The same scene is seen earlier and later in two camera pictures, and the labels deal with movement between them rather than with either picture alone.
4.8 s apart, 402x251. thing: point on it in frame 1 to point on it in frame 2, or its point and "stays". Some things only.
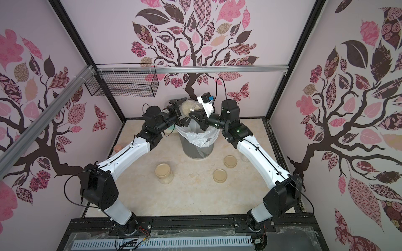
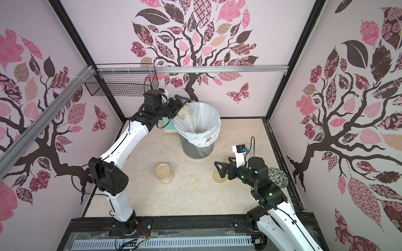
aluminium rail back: [191, 69] stays
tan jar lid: [230, 161] stays
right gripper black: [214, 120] to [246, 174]
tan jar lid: [220, 175] stays
